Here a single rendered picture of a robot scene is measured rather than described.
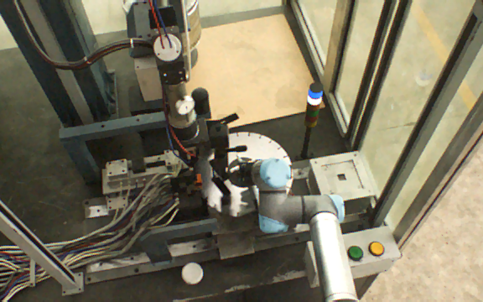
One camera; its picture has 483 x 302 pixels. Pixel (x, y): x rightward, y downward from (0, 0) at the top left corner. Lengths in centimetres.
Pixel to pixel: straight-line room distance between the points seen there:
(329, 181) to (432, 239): 114
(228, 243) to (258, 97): 70
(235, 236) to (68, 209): 65
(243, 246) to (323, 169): 38
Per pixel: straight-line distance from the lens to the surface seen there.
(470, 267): 269
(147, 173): 173
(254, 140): 165
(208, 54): 221
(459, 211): 281
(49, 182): 196
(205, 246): 168
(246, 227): 160
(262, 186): 122
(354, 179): 167
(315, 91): 153
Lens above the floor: 232
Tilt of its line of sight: 58 degrees down
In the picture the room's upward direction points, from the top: 2 degrees counter-clockwise
